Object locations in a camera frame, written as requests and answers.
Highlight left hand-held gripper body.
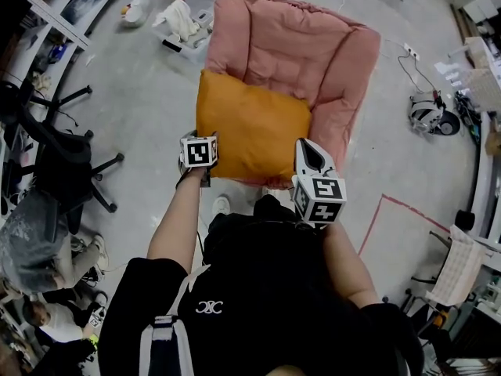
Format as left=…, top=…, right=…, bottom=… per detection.
left=178, top=130, right=219, bottom=188

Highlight person's white shoe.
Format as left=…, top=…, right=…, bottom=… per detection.
left=211, top=195, right=231, bottom=215

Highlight person's right forearm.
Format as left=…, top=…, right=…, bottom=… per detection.
left=323, top=221, right=380, bottom=309

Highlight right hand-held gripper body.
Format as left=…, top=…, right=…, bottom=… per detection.
left=291, top=175, right=348, bottom=229

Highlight person's left forearm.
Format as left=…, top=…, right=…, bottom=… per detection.
left=146, top=166, right=207, bottom=273

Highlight clear plastic bin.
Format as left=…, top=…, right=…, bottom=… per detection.
left=151, top=0, right=232, bottom=64

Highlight orange cushion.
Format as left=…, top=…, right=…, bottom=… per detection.
left=195, top=68, right=313, bottom=182

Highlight white cloth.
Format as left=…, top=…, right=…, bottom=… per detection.
left=152, top=0, right=200, bottom=42

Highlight black office chair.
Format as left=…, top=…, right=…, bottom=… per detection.
left=0, top=80, right=125, bottom=234

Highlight white round container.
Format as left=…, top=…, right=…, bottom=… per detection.
left=121, top=0, right=150, bottom=29

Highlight person's black shirt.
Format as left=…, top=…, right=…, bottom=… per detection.
left=97, top=193, right=426, bottom=376

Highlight white metal shelf unit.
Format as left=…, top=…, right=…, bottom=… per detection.
left=0, top=0, right=130, bottom=50

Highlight grey backpack strap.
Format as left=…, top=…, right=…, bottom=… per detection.
left=139, top=264, right=211, bottom=376

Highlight white round floor device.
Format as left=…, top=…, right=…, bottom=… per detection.
left=409, top=90, right=462, bottom=136

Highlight pink padded armchair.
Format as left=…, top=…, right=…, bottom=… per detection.
left=205, top=0, right=381, bottom=190

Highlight clear lidded storage box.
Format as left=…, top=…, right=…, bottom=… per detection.
left=60, top=0, right=114, bottom=25

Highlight checkered cloth table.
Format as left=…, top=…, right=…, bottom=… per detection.
left=465, top=37, right=501, bottom=111
left=410, top=225, right=488, bottom=316

